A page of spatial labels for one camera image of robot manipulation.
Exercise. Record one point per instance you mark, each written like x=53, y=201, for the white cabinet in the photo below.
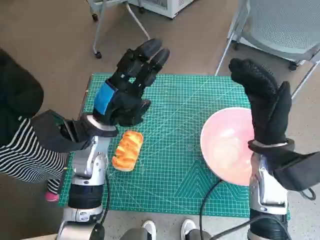
x=170, y=7

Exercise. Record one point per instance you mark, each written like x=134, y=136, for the long orange toy bread loaf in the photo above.
x=127, y=150

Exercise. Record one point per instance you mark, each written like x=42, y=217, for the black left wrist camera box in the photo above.
x=50, y=132

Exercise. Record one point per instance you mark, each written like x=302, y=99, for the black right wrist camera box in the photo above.
x=300, y=172

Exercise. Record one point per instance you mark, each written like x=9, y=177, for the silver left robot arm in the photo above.
x=85, y=162

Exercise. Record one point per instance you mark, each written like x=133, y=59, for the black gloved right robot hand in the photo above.
x=265, y=105

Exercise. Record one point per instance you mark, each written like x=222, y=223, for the pink bowl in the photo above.
x=225, y=145

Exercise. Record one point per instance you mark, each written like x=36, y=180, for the green cutting mat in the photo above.
x=170, y=112

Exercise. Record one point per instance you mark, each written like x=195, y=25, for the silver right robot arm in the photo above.
x=265, y=187

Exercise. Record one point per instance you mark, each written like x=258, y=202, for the white shoe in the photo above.
x=188, y=227
x=149, y=228

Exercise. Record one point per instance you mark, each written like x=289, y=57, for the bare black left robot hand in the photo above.
x=125, y=100

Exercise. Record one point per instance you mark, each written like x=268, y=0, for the grey mesh chair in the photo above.
x=280, y=25

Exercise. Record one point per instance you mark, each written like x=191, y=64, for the person in striped clothing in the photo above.
x=20, y=155

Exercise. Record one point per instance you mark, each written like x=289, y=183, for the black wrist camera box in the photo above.
x=300, y=172
x=50, y=132

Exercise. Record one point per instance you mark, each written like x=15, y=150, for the pink shoe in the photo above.
x=52, y=197

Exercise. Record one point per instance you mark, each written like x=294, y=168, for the grey chair frame with casters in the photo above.
x=98, y=55

